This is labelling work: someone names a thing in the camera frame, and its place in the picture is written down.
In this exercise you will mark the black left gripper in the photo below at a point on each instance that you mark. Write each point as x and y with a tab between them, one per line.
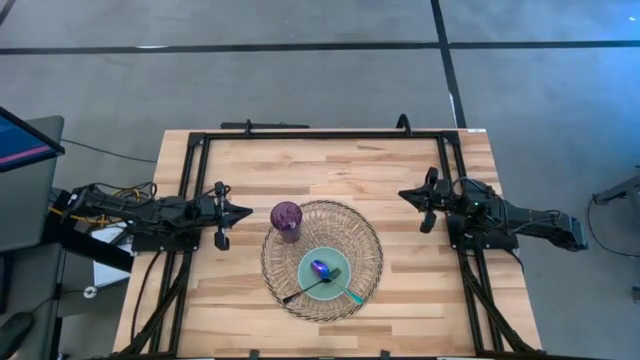
212	212

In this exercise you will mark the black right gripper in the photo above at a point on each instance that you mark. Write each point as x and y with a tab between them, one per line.
436	197

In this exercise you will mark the purple plastic tumbler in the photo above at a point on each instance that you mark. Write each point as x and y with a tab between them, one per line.
280	216

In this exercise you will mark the teal round plate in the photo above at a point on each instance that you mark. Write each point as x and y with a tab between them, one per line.
312	286

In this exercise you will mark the black fork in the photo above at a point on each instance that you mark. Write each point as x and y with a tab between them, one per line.
334	274

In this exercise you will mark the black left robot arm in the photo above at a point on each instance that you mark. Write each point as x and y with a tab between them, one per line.
150	210

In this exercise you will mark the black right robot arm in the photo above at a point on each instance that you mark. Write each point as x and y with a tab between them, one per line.
525	220

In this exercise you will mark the black loop hook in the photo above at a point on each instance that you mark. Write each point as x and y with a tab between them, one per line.
404	122

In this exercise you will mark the round woven placemat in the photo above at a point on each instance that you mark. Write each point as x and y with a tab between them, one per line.
345	230

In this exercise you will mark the white paper sheet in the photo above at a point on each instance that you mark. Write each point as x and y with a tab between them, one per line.
107	272

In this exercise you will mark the black diagonal desk beam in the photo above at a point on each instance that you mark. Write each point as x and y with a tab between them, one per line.
95	250

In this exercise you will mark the white round disc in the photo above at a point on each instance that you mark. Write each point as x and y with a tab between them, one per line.
90	292

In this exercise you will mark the grey chair base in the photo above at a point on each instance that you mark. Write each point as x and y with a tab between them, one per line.
620	190

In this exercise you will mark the computer monitor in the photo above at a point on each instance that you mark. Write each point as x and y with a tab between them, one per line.
20	145

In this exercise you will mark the black computer mouse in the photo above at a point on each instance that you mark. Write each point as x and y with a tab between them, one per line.
15	332

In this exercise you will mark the black metal table frame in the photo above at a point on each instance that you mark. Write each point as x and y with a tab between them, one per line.
325	135

